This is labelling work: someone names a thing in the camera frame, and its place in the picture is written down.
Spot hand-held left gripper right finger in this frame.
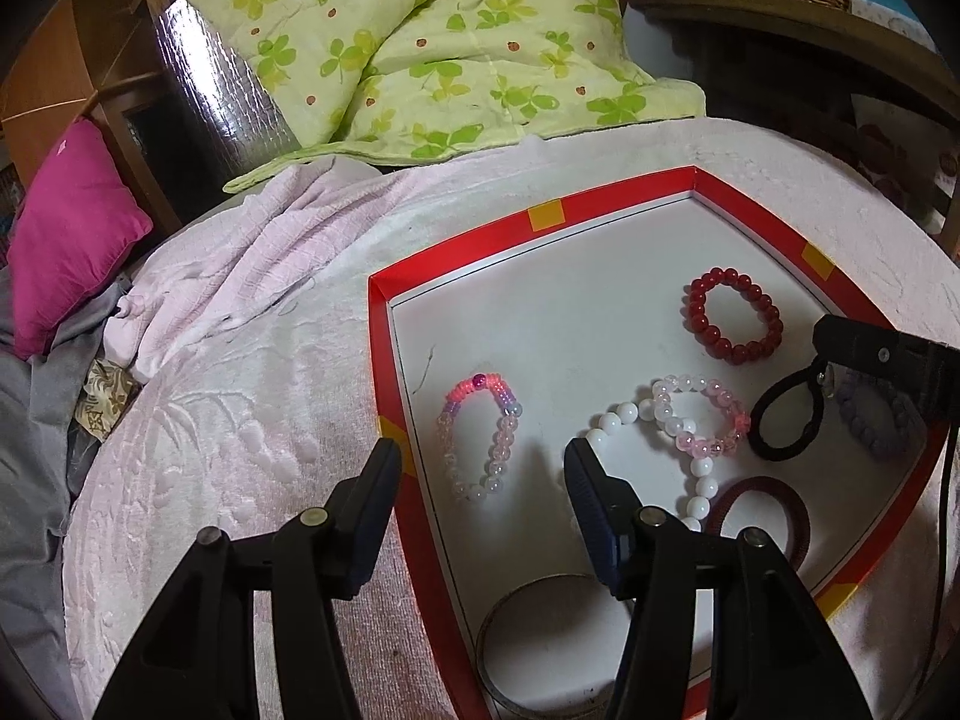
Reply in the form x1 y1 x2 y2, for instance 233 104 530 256
564 437 875 720

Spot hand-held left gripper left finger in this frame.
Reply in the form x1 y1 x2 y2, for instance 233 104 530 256
90 437 404 720

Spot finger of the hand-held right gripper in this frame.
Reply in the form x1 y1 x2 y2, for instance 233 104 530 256
813 313 960 422

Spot pink purple clear bead bracelet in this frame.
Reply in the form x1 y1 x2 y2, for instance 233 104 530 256
437 371 524 505

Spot black hair tie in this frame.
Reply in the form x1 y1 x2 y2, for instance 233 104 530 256
750 366 835 464

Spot maroon hair tie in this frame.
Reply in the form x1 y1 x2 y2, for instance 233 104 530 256
701 475 813 567

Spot dark red bead bracelet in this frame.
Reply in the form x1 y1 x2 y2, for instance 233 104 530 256
681 265 785 367

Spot red shallow box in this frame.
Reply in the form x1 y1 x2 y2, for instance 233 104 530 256
367 165 947 720

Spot grey bangle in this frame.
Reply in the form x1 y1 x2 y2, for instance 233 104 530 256
475 574 623 718

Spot pale pink blanket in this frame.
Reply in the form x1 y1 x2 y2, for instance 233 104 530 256
64 116 960 720

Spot white printed bag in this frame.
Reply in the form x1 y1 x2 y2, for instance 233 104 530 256
850 90 960 235

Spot beige patterned cloth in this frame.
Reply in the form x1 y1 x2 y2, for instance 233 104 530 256
73 358 143 442

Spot grey cloth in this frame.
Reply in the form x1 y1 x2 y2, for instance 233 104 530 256
0 259 136 720

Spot dark wooden shelf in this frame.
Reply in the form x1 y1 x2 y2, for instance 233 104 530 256
626 0 960 136

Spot magenta pillow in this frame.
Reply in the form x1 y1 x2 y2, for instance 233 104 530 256
6 118 155 361

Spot silver foil sheet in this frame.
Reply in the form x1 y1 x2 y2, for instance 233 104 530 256
154 0 299 188

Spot green floral quilt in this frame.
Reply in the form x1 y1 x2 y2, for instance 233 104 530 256
154 0 707 194

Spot white bead bracelet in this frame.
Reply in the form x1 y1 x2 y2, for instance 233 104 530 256
585 401 721 535

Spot pale pink bead bracelet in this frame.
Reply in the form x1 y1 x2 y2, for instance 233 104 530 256
651 373 751 460

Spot wooden bed frame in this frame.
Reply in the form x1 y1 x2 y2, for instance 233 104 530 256
0 0 185 233

